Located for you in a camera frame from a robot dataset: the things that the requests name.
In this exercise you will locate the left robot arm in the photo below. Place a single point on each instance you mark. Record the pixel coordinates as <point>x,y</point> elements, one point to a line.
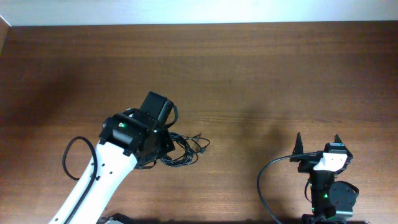
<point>107,168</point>

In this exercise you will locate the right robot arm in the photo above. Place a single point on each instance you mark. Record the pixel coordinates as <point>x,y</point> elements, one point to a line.
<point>332,201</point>

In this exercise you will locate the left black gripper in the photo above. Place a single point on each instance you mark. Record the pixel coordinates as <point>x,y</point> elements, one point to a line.
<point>168,142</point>

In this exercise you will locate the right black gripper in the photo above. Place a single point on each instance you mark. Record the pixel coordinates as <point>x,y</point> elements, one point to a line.
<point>306,166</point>

